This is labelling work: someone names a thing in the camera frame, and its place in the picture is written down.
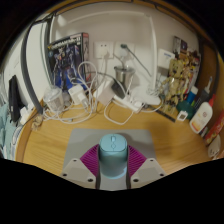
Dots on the brown tree figure toy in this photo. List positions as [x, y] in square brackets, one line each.
[173, 83]

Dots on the white desk lamp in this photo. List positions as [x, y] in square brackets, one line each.
[154, 50]

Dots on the colourful printed boxes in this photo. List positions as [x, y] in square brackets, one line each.
[183, 46]

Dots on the white power strip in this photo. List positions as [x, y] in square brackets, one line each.
[130, 104]

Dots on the blue bottle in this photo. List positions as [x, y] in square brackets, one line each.
[191, 95]

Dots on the white wall socket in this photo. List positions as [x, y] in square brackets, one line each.
[128, 53]
[103, 49]

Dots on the white charger block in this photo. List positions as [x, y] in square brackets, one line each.
[77, 94]

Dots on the grey metal desk frame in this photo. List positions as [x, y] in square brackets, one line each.
[28, 76]

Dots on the clear domed plastic cup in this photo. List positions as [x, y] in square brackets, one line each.
[54, 99]

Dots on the robot model kit box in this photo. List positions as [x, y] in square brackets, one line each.
[66, 56]

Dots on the clear bag of nuts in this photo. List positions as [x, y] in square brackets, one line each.
[37, 123]

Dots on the black hanging bag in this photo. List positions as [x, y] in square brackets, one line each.
[15, 100]

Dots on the white bottle with red cap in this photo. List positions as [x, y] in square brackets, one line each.
[201, 118]

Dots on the plaid bedding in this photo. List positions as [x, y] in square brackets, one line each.
[6, 133]

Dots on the small white cube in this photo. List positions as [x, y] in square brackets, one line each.
[182, 116]

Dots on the white mug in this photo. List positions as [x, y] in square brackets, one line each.
[214, 146]

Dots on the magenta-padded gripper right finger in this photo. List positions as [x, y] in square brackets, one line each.
[142, 166]

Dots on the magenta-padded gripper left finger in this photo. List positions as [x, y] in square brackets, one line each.
[85, 166]

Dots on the steel cup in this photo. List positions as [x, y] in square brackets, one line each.
[124, 75]

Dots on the light blue computer mouse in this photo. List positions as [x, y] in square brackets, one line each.
[113, 156]

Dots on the white box with blue print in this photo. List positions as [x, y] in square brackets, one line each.
[166, 58]

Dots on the white plug adapter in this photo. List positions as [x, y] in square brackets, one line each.
[105, 96]

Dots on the grey mouse pad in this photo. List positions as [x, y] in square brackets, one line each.
[83, 140]

